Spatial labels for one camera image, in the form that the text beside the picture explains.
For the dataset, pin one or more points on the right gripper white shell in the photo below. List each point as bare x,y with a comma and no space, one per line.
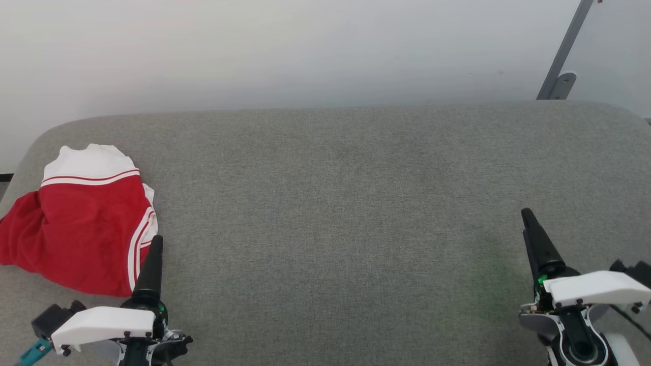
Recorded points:
595,290

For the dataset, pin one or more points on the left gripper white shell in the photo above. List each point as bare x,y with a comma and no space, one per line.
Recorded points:
101,325

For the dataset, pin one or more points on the red and white shirt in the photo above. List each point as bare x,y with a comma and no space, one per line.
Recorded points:
81,229

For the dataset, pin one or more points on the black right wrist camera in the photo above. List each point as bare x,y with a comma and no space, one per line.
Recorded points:
638,272

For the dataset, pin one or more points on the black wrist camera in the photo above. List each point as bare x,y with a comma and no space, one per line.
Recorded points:
51,320
638,272

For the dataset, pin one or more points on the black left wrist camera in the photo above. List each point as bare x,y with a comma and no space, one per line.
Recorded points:
51,320

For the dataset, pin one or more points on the grey metal post bracket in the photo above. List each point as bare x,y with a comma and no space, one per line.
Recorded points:
564,84

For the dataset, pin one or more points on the grey metal post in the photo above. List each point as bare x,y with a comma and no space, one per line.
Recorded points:
567,46

